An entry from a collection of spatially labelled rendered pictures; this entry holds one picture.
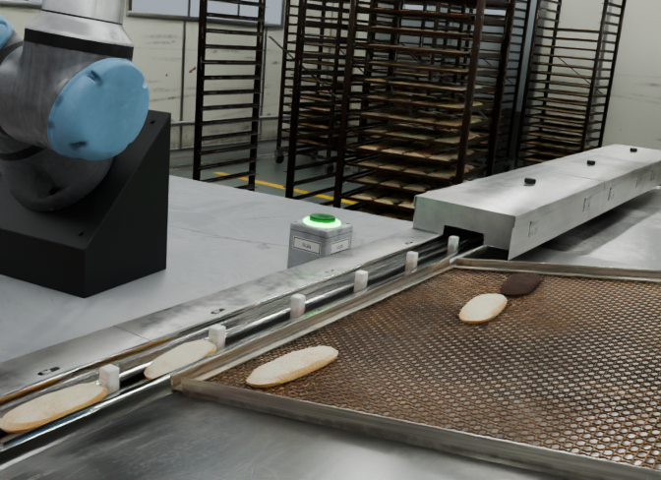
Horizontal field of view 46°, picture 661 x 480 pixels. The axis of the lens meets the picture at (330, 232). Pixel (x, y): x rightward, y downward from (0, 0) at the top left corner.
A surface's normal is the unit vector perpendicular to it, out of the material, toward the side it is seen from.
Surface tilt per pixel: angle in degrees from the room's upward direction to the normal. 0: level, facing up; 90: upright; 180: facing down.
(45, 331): 0
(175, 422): 10
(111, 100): 101
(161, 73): 90
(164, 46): 90
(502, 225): 90
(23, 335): 0
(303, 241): 90
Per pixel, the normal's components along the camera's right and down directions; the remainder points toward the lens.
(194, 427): -0.06, -0.99
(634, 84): -0.56, 0.16
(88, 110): 0.83, 0.38
